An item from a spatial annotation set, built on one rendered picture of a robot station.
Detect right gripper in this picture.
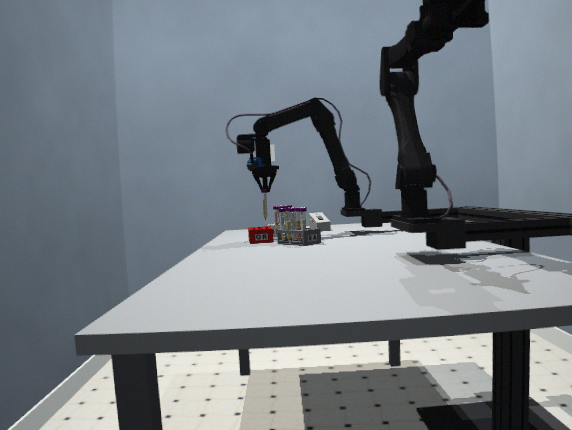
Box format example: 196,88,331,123
250,152,279,192

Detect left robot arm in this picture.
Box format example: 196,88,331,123
379,0,453,224

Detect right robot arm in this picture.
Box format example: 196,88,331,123
237,98,365,212

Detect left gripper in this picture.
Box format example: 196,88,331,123
428,0,489,33

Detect red rack with round wells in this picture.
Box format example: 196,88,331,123
248,226,274,244

